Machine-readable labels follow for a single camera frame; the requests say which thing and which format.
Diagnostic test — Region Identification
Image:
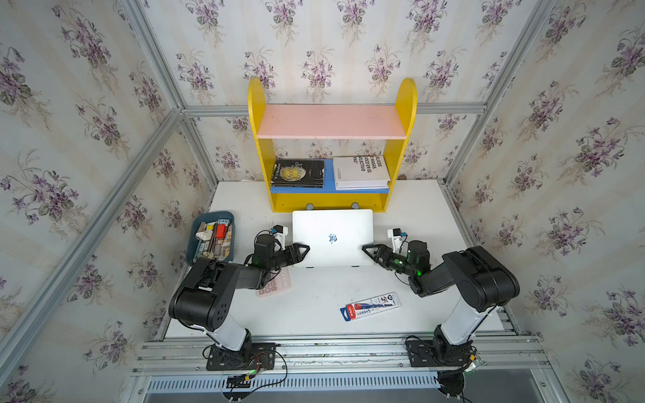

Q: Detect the pink calculator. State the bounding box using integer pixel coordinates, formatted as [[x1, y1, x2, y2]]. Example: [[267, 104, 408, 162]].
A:
[[256, 268, 292, 298]]

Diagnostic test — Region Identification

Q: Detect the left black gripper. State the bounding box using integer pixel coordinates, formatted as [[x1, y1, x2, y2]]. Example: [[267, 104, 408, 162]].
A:
[[268, 246, 312, 274]]

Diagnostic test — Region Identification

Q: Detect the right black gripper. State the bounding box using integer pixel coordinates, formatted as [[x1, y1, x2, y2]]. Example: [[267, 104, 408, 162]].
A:
[[360, 245, 416, 278]]

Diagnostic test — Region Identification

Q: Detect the blue red packaged tool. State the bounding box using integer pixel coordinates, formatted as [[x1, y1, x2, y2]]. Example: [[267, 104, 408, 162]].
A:
[[339, 292, 401, 322]]

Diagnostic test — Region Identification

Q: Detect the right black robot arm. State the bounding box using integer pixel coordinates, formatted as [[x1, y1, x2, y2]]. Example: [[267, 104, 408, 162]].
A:
[[361, 240, 520, 369]]

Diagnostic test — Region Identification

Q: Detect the yellow pink shelf unit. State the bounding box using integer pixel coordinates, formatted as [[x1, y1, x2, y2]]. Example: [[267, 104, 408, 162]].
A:
[[247, 77, 418, 213]]

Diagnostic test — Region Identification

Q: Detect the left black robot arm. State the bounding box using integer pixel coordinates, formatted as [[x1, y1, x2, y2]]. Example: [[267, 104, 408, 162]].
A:
[[168, 233, 310, 354]]

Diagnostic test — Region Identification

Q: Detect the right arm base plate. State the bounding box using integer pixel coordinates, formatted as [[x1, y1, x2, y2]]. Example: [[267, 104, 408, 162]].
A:
[[404, 336, 477, 369]]

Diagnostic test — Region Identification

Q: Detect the silver laptop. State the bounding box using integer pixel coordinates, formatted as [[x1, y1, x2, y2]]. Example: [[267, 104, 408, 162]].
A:
[[292, 209, 374, 268]]

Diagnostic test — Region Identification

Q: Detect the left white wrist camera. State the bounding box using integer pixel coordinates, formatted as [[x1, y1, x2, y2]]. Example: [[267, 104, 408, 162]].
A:
[[270, 224, 289, 250]]

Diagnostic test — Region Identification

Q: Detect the teal tray of stationery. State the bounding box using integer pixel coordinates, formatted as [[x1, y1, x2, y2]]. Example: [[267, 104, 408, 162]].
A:
[[186, 211, 235, 265]]

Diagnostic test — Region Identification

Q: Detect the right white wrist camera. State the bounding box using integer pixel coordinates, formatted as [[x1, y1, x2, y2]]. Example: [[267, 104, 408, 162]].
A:
[[387, 228, 407, 254]]

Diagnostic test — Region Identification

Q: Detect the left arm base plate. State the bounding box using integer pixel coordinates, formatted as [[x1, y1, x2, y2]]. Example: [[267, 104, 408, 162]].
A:
[[204, 343, 276, 371]]

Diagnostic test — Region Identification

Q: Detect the black book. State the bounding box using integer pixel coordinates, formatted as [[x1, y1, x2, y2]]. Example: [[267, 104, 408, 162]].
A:
[[270, 159, 325, 189]]

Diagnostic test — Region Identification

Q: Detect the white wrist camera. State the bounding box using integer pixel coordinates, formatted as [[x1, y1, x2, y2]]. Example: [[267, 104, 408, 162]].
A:
[[270, 224, 289, 250], [387, 228, 407, 254]]

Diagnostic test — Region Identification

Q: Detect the aluminium front rail frame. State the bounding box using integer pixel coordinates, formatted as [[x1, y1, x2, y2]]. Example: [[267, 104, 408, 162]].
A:
[[122, 331, 567, 402]]

